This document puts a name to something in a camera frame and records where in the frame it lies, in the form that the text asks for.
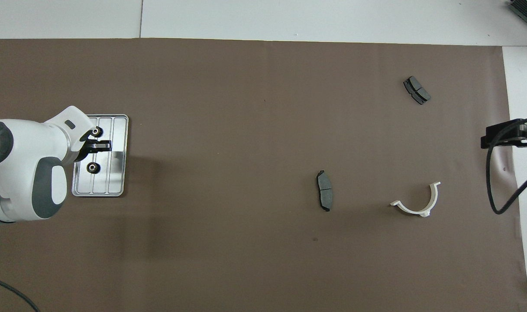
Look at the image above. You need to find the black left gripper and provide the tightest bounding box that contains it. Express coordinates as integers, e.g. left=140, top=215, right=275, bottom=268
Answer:
left=75, top=130, right=112, bottom=163

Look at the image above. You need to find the brown paper table mat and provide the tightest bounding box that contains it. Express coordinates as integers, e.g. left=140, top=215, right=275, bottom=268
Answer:
left=0, top=38, right=527, bottom=312

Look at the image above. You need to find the long dark grey brake pad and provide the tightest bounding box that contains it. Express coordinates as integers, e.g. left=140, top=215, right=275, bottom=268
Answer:
left=316, top=170, right=334, bottom=212

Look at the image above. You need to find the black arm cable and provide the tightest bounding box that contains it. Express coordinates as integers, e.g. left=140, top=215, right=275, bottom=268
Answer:
left=485, top=116, right=527, bottom=215
left=0, top=276, right=41, bottom=312

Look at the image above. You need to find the silver metal ribbed tray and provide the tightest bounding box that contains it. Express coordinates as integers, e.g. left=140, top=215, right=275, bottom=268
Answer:
left=71, top=114, right=129, bottom=198

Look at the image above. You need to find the short dark grey brake pad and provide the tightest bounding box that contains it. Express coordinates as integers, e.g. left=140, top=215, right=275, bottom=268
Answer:
left=403, top=76, right=432, bottom=105

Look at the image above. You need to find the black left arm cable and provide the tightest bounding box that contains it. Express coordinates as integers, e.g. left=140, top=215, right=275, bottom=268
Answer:
left=0, top=276, right=41, bottom=312

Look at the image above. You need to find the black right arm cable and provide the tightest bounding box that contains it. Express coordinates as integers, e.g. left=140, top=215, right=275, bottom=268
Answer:
left=485, top=116, right=527, bottom=215

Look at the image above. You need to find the white curved plastic bracket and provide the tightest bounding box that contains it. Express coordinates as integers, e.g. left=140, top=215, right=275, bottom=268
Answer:
left=389, top=182, right=442, bottom=218

